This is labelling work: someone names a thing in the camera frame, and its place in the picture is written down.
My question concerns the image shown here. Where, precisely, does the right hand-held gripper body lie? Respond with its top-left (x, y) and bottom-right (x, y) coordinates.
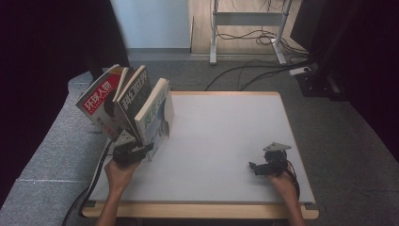
top-left (262, 141), bottom-right (293, 177)

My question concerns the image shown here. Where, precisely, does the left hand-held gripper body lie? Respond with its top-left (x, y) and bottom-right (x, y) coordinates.
top-left (112, 129), bottom-right (146, 168)

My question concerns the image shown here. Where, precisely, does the white and green magazine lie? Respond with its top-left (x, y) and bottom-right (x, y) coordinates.
top-left (134, 77), bottom-right (175, 162)

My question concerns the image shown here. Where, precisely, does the beige expandable book rack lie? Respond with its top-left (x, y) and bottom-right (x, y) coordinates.
top-left (166, 90), bottom-right (175, 139)

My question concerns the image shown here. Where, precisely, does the dark blue cover magazine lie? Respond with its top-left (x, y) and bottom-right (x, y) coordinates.
top-left (113, 64), bottom-right (153, 142)

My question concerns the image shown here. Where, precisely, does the portrait cover magazine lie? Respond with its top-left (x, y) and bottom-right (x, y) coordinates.
top-left (74, 64), bottom-right (133, 140)

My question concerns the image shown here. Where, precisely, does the red-brown cover magazine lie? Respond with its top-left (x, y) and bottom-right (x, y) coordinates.
top-left (112, 66), bottom-right (135, 102)

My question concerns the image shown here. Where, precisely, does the person's left hand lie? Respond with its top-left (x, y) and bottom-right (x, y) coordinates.
top-left (104, 159), bottom-right (140, 194)

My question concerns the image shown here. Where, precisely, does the person's right hand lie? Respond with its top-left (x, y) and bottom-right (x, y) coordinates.
top-left (267, 172), bottom-right (299, 202)

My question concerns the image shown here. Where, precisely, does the floor socket plate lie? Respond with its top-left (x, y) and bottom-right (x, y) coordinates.
top-left (89, 122), bottom-right (106, 136)

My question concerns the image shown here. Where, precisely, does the white power strip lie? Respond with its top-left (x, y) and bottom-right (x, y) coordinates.
top-left (289, 66), bottom-right (312, 77)

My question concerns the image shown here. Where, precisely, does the black curtain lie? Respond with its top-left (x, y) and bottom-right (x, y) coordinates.
top-left (0, 0), bottom-right (131, 208)
top-left (290, 0), bottom-right (399, 161)

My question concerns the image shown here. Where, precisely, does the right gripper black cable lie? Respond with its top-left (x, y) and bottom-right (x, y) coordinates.
top-left (285, 159), bottom-right (301, 201)

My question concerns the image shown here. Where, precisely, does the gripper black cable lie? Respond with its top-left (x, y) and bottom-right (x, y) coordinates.
top-left (285, 159), bottom-right (301, 201)
top-left (78, 142), bottom-right (115, 218)

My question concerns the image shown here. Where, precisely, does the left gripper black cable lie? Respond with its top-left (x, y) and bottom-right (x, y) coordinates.
top-left (78, 142), bottom-right (115, 218)

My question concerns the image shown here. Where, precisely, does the black floor cable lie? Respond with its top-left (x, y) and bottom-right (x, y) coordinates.
top-left (238, 62), bottom-right (314, 91)
top-left (60, 185), bottom-right (90, 226)
top-left (204, 59), bottom-right (314, 92)

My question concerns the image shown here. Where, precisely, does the black stand with base plate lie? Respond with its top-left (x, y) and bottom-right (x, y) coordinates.
top-left (84, 56), bottom-right (106, 83)
top-left (295, 0), bottom-right (359, 102)

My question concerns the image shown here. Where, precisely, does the tangle of black cables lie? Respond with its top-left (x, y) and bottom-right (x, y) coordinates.
top-left (215, 29), bottom-right (310, 59)

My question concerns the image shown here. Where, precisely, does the white metal desk frame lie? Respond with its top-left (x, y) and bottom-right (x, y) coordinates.
top-left (209, 0), bottom-right (295, 66)

